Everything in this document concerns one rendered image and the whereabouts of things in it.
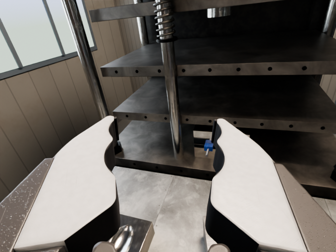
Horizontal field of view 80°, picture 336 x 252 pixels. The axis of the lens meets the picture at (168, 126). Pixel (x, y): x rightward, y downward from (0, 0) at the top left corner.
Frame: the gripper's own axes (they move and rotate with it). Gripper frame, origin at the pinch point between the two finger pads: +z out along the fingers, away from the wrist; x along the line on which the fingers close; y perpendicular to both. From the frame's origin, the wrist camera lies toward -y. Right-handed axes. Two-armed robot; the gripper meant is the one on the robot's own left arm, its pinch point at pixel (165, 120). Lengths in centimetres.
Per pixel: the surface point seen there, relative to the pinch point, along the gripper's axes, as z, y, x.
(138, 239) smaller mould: 27, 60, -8
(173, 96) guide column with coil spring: 75, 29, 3
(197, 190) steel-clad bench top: 52, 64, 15
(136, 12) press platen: 87, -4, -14
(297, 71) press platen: 65, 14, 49
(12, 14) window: 190, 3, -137
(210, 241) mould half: 23, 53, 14
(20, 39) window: 188, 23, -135
